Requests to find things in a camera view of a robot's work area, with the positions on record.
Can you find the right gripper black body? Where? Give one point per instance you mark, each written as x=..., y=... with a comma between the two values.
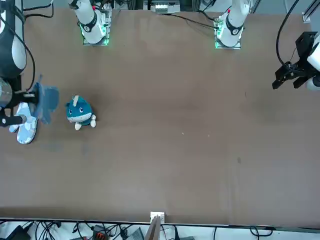
x=17, y=81

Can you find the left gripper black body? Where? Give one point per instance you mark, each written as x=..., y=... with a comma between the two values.
x=300, y=68

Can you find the blue cloud-print oven mitt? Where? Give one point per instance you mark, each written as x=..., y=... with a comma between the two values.
x=48, y=100
x=26, y=132

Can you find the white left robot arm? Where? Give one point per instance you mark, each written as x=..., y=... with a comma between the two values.
x=233, y=22

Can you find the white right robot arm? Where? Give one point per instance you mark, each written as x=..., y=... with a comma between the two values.
x=91, y=25

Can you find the small blue plush doll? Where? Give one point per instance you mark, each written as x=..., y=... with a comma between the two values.
x=78, y=111

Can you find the large black power brick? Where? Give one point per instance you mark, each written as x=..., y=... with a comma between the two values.
x=17, y=233

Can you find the white power strip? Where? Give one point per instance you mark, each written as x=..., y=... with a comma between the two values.
x=158, y=7

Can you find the orange and black device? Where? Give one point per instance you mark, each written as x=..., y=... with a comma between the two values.
x=100, y=232

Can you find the black empty wrist bracket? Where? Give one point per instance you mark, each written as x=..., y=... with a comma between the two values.
x=301, y=53

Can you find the aluminium corner bracket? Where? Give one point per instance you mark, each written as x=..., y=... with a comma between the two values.
x=306, y=17

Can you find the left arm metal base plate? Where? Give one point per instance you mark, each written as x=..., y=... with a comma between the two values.
x=227, y=47

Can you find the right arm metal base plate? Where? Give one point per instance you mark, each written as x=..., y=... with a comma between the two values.
x=96, y=44

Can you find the white post foot bracket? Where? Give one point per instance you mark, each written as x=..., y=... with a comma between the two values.
x=162, y=216

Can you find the aluminium camera post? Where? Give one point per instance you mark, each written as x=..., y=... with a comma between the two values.
x=153, y=230

